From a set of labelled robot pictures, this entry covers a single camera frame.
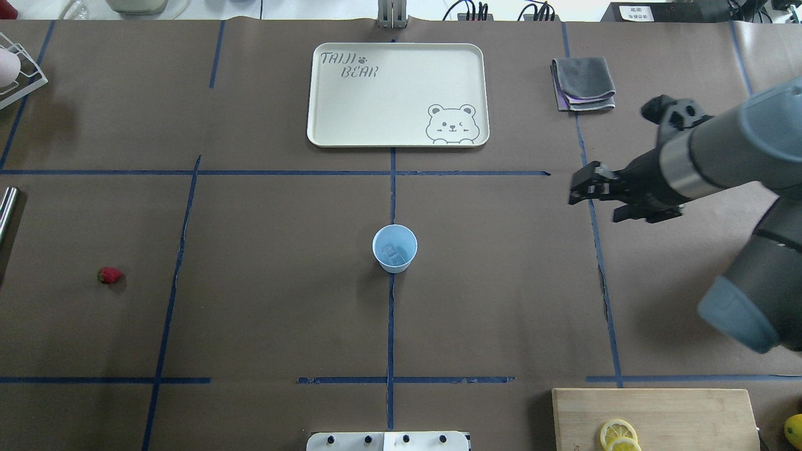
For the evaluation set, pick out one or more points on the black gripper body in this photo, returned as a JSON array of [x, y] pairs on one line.
[[645, 176]]

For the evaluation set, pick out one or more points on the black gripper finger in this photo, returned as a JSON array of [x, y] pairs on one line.
[[651, 216], [594, 181]]

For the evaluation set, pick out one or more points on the light blue cup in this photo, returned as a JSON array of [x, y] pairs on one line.
[[400, 236]]

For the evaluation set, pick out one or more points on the clear ice cube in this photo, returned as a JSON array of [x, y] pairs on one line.
[[393, 256]]

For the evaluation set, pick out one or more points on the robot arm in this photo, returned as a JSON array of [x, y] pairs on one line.
[[748, 157]]

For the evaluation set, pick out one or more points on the white cup rack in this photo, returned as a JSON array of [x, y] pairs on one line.
[[30, 78]]

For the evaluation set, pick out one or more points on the pink cup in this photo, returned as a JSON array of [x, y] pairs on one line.
[[10, 66]]

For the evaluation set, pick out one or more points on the grey folded cloth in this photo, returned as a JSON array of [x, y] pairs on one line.
[[583, 84]]

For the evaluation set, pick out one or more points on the wooden cutting board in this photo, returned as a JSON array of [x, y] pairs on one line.
[[664, 419]]

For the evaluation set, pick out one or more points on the lemon slices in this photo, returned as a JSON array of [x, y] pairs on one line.
[[618, 434]]

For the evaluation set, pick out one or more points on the cream bear tray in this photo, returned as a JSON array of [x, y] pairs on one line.
[[398, 95]]

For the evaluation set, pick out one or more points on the yellow lemon pile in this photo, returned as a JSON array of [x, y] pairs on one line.
[[793, 431]]

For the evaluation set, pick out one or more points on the red strawberry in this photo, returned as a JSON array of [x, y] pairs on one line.
[[109, 275]]

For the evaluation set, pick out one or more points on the steel muddler black tip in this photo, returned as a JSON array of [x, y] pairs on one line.
[[9, 200]]

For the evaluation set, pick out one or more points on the red bottle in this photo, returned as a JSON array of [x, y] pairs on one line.
[[7, 11]]

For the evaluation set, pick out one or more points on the aluminium frame post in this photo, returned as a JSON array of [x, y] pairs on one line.
[[392, 14]]

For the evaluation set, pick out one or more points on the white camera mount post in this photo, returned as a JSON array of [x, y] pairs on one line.
[[413, 440]]

